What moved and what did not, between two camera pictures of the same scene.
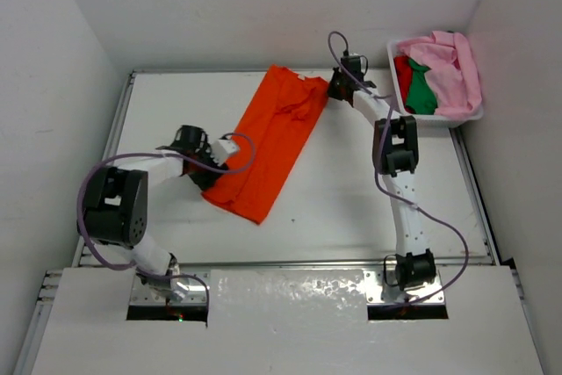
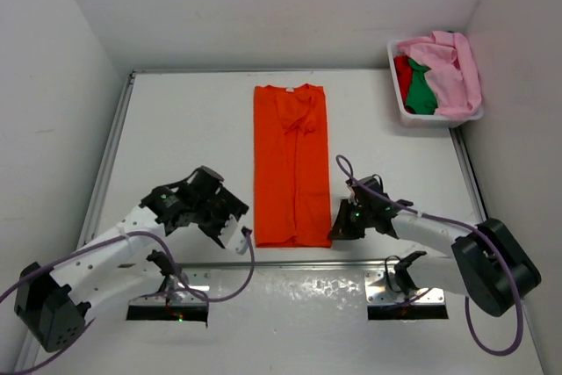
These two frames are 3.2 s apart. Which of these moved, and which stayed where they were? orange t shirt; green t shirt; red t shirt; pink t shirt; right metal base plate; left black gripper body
Moved: left black gripper body; orange t shirt
Stayed: green t shirt; pink t shirt; right metal base plate; red t shirt
